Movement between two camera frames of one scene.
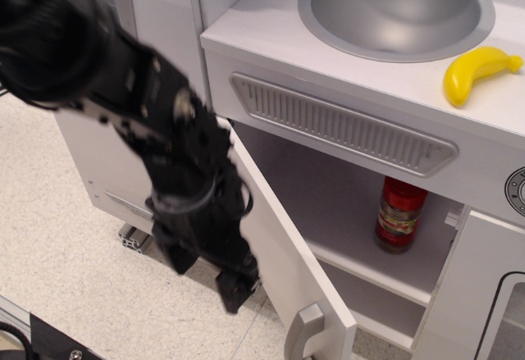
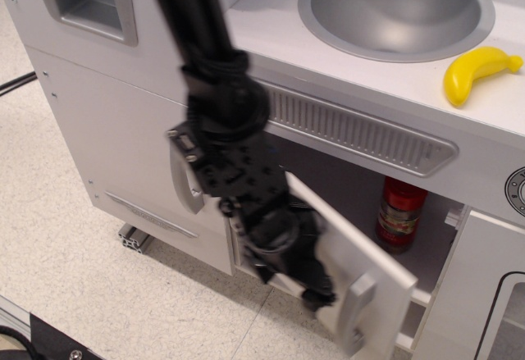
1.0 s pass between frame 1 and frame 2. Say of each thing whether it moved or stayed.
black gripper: moved
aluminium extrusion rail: stayed
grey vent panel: stayed
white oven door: stayed
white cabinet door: moved
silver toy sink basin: stayed
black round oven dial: stayed
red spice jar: stayed
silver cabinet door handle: moved
